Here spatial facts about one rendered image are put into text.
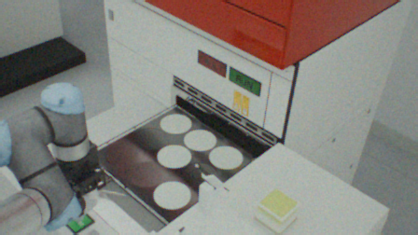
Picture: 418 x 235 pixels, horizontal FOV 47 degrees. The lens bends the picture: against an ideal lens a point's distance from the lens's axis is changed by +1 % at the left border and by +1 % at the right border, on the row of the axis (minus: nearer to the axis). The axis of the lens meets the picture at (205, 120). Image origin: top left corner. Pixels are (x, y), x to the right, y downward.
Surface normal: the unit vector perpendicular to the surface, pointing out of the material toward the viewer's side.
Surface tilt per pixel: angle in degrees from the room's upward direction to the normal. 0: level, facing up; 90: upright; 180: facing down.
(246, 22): 90
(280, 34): 90
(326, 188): 0
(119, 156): 0
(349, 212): 0
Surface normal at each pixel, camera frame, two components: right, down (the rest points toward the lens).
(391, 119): -0.69, 0.42
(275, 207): 0.04, -0.78
